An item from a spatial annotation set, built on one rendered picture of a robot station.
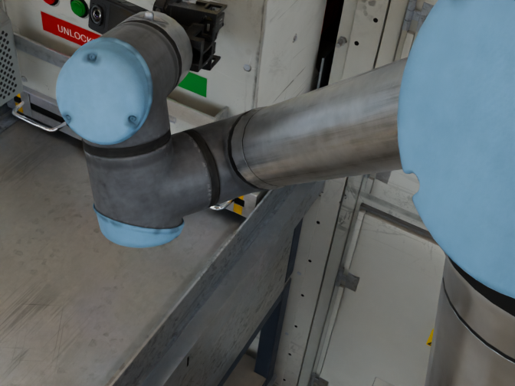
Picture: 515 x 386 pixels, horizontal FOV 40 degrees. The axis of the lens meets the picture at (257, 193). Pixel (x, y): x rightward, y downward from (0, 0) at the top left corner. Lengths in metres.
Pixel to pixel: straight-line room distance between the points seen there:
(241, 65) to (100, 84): 0.39
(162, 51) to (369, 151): 0.26
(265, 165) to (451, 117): 0.46
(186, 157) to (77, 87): 0.14
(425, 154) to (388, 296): 1.21
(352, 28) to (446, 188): 0.92
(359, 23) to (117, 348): 0.62
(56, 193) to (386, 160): 0.80
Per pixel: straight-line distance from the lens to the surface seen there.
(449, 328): 0.31
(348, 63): 1.19
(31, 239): 1.20
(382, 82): 0.54
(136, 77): 0.66
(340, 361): 1.69
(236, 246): 1.12
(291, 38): 1.09
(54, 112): 1.34
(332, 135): 0.58
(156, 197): 0.73
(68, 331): 1.07
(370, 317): 1.53
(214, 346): 1.23
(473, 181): 0.25
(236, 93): 1.06
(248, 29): 0.99
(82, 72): 0.67
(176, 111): 1.09
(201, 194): 0.75
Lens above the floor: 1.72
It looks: 44 degrees down
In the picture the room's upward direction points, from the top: 7 degrees clockwise
